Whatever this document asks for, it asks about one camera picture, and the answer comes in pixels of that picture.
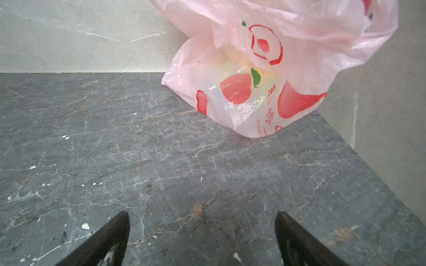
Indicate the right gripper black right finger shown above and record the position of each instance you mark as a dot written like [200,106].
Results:
[300,248]

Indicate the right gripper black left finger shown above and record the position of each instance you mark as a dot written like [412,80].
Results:
[106,247]

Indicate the pink plastic bag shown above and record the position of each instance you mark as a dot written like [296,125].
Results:
[258,66]

